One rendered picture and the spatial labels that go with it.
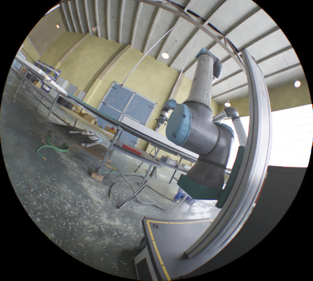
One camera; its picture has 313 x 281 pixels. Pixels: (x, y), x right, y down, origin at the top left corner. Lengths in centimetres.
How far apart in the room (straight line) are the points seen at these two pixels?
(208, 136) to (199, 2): 756
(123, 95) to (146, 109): 212
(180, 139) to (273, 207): 36
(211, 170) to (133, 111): 744
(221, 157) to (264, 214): 28
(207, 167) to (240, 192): 19
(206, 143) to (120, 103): 762
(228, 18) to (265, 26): 243
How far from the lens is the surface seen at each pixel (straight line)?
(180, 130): 31
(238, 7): 775
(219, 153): 43
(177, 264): 60
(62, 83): 999
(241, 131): 114
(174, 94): 876
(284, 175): 33
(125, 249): 91
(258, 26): 816
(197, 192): 40
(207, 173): 42
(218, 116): 117
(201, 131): 34
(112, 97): 806
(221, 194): 51
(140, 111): 773
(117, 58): 974
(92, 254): 83
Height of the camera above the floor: 79
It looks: 12 degrees up
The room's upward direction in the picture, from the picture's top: 25 degrees clockwise
